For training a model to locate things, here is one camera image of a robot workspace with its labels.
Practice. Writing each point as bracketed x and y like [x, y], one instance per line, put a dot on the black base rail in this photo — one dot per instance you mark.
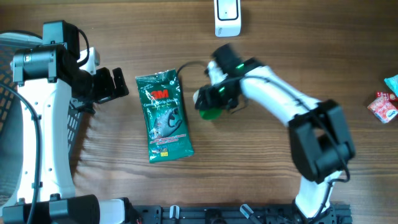
[280, 213]

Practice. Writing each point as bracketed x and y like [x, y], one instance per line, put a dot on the light teal tissue pack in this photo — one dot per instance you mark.
[392, 83]

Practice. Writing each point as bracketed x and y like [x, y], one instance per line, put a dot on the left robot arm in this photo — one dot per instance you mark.
[52, 78]

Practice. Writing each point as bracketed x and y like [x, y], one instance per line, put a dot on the red coffee stick sachet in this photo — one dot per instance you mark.
[387, 95]

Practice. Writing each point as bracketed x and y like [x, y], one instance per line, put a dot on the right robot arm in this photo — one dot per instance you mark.
[320, 141]

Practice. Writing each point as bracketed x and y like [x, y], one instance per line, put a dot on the grey plastic mesh basket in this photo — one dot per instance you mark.
[11, 115]

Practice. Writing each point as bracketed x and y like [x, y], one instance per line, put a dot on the green snack bag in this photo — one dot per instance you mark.
[166, 125]

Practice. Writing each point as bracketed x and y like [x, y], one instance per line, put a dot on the white barcode scanner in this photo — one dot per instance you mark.
[228, 20]

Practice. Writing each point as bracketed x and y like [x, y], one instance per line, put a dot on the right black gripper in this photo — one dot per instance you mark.
[205, 96]

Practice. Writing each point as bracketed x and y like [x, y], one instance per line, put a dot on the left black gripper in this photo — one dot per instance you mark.
[109, 86]

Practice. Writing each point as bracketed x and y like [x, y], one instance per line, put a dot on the green lid white jar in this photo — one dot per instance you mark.
[207, 114]

